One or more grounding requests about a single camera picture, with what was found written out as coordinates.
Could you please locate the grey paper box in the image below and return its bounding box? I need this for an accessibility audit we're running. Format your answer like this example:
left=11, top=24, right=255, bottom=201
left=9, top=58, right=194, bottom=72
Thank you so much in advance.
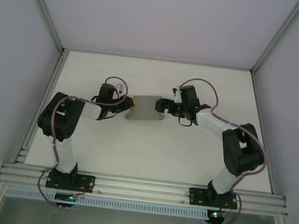
left=123, top=91, right=169, bottom=126

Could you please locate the left control board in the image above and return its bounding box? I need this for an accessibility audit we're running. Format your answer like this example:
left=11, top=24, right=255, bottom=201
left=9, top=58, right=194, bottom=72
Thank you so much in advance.
left=54, top=192, right=77, bottom=204

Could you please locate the control board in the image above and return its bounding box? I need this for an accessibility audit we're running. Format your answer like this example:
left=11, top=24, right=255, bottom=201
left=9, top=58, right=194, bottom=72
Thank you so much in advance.
left=205, top=209, right=227, bottom=224
left=54, top=192, right=77, bottom=204

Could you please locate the right control board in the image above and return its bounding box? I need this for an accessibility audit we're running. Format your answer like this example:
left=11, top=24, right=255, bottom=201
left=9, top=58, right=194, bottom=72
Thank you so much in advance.
left=205, top=209, right=227, bottom=224

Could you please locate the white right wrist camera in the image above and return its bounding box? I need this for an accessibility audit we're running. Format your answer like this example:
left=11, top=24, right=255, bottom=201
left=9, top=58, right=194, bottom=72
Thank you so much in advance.
left=171, top=86, right=184, bottom=103

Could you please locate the aluminium side rail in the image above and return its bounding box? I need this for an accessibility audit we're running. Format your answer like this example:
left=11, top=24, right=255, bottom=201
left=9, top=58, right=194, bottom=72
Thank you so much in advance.
left=12, top=44, right=70, bottom=169
left=237, top=72, right=290, bottom=194

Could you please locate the aluminium mounting rail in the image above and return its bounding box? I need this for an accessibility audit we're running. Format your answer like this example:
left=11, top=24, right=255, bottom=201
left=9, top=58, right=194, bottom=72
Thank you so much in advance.
left=0, top=161, right=291, bottom=219

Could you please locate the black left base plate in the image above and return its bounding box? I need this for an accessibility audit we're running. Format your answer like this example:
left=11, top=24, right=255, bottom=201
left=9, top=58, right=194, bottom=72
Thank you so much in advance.
left=45, top=169, right=96, bottom=194

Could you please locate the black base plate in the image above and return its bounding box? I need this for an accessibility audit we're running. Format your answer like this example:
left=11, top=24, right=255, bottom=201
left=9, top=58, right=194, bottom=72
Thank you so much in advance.
left=187, top=187, right=239, bottom=211
left=45, top=169, right=96, bottom=194

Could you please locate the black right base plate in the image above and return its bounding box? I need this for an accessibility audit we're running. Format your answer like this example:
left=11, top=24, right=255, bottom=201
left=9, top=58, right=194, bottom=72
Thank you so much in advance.
left=187, top=187, right=239, bottom=211

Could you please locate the slotted pale blue cable duct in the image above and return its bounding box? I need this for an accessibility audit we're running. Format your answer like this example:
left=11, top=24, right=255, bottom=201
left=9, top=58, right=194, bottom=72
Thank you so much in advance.
left=4, top=184, right=209, bottom=222

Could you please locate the aluminium frame post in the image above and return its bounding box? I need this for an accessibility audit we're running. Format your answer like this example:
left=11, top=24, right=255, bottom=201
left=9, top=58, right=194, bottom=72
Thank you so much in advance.
left=250, top=0, right=299, bottom=79
left=10, top=0, right=72, bottom=51

